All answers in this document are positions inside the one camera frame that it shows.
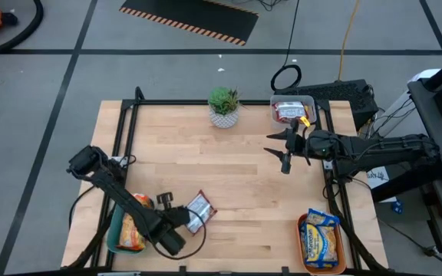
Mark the black floor power cable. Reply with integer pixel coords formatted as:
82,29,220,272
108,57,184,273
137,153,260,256
378,218,442,273

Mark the clear plastic bin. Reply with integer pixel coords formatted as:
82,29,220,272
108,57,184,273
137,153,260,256
269,94,317,130

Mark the black striped floor mat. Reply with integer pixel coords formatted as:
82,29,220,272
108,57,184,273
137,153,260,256
119,0,260,47

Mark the teal plastic bin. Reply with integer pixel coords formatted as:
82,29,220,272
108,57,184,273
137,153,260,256
106,202,149,256

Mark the orange plastic bin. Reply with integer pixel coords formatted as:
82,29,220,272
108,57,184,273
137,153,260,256
296,212,348,275

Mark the blue soy sauce ramen pack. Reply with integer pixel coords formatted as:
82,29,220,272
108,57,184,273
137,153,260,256
305,208,341,228
300,222,340,268

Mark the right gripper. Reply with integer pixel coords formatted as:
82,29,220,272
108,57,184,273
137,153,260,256
263,119,343,175

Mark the black vacuum hose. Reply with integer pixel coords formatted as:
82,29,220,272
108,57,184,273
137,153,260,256
0,0,45,58

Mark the white paper sheet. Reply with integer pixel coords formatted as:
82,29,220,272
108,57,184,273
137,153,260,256
365,166,391,189

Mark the black aluminium table frame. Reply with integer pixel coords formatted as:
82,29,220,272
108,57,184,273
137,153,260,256
63,86,389,276

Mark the black coiled floor cable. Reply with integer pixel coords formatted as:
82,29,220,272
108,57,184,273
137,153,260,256
269,0,303,92

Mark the potted succulent patterned pot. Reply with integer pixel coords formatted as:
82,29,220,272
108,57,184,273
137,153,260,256
207,86,242,130

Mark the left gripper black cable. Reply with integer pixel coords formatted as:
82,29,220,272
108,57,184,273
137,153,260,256
147,218,207,261

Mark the yellow cable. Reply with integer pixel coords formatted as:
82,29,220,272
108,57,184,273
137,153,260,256
338,0,361,81

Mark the black computer case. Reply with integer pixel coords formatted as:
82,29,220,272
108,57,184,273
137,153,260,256
273,79,380,130

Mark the orange chicken ramen pack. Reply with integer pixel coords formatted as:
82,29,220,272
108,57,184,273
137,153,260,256
130,192,153,210
117,212,147,252

